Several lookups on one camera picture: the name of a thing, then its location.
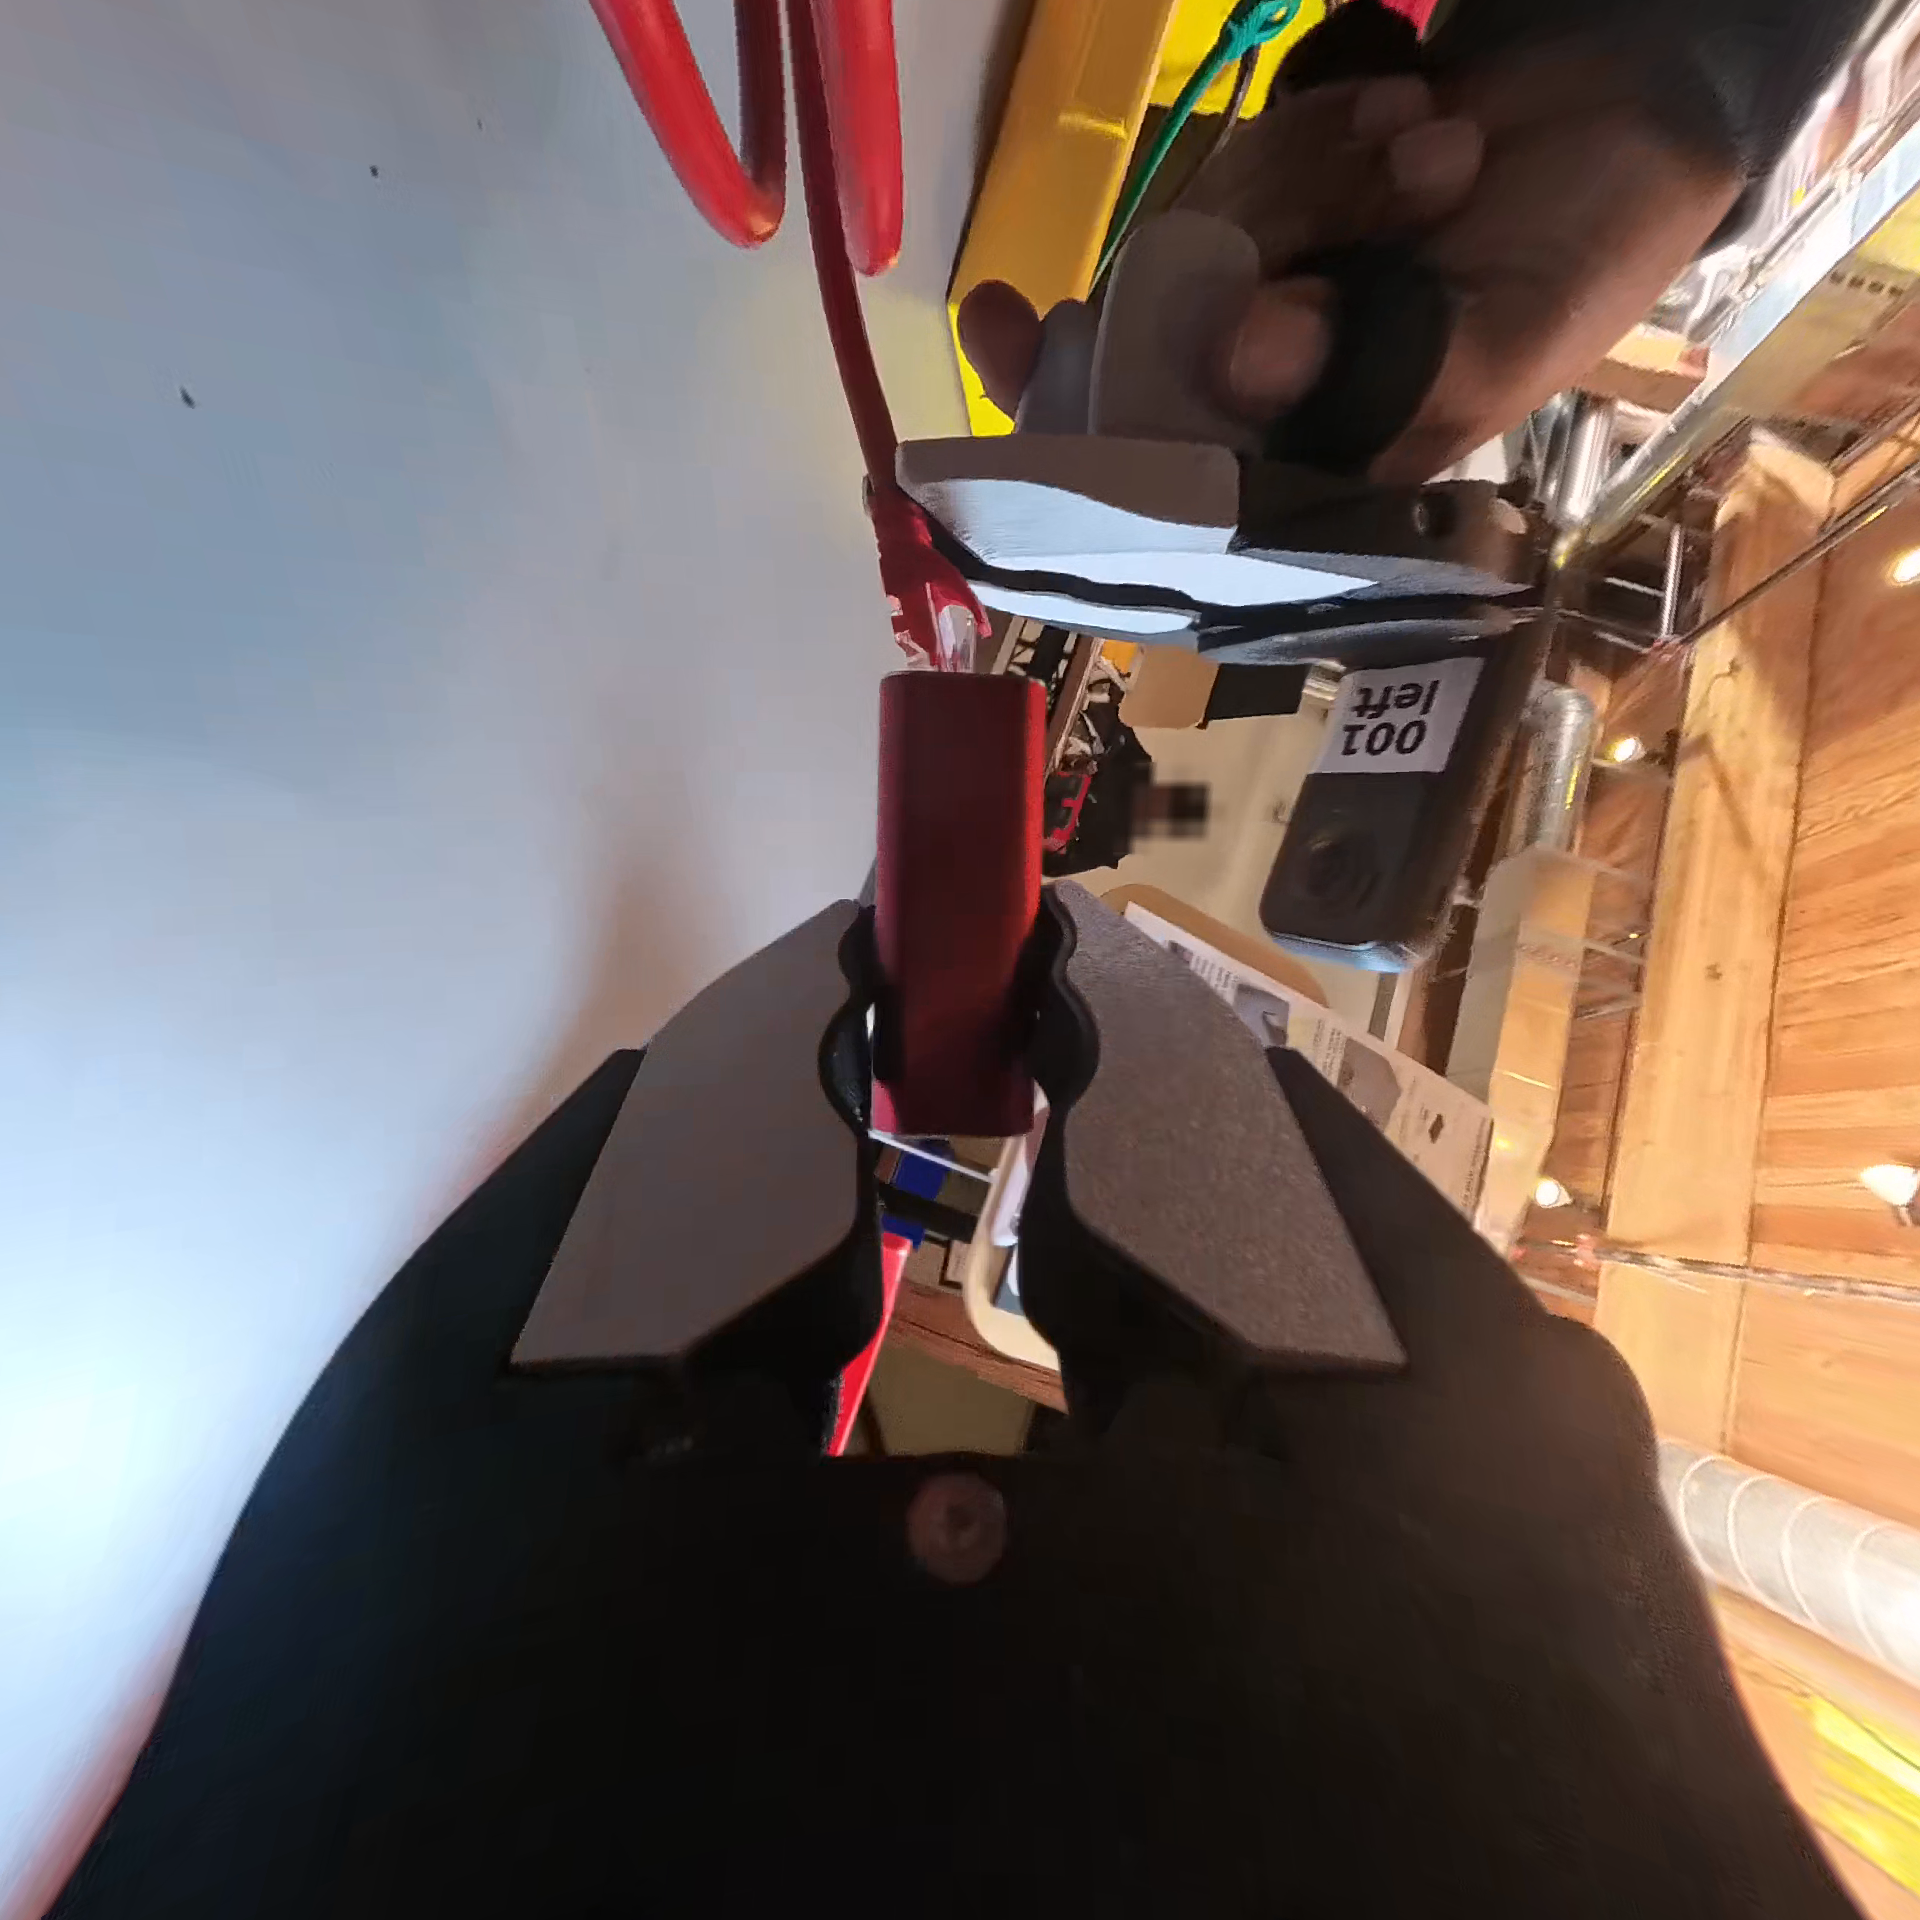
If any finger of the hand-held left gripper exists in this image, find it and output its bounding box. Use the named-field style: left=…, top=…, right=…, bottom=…
left=982, top=584, right=1210, bottom=654
left=896, top=440, right=1420, bottom=605

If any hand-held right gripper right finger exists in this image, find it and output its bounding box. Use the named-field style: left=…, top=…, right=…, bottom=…
left=1020, top=883, right=1408, bottom=1369

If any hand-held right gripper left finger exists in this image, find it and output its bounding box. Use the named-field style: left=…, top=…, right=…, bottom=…
left=509, top=900, right=888, bottom=1369

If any red ethernet cable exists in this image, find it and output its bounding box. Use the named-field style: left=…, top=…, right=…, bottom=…
left=589, top=0, right=993, bottom=676

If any red ethernet adapter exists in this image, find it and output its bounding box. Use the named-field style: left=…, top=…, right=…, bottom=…
left=874, top=675, right=1049, bottom=1136

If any yellow plastic bin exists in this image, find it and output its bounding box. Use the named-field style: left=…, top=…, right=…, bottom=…
left=948, top=0, right=1203, bottom=436

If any green ethernet cable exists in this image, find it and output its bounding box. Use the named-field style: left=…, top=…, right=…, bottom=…
left=1112, top=0, right=1307, bottom=288

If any person's left forearm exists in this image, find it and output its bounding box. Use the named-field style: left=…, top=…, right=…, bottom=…
left=1634, top=0, right=1869, bottom=250

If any person's left hand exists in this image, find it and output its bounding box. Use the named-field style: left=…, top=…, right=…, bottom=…
left=961, top=60, right=1742, bottom=483

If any silver air duct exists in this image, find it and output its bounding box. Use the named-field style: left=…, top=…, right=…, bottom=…
left=1657, top=1441, right=1920, bottom=1682

